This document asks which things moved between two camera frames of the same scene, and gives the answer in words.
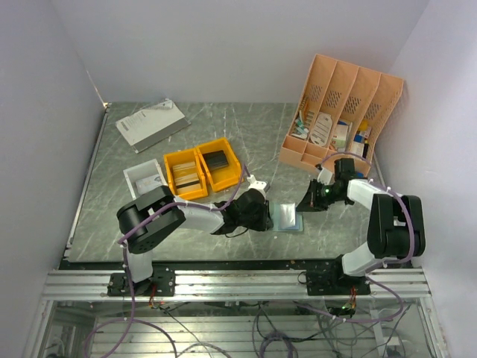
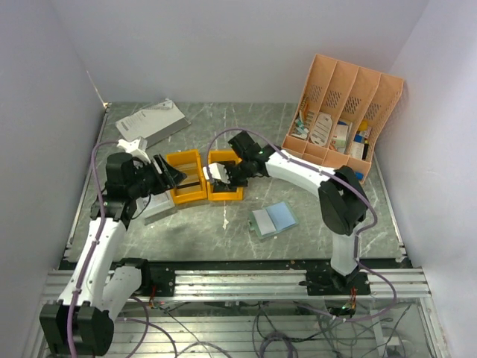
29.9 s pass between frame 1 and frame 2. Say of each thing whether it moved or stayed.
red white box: stayed
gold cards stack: stayed
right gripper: moved
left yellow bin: stayed
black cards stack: moved
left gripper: moved
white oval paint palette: stayed
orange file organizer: stayed
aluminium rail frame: stayed
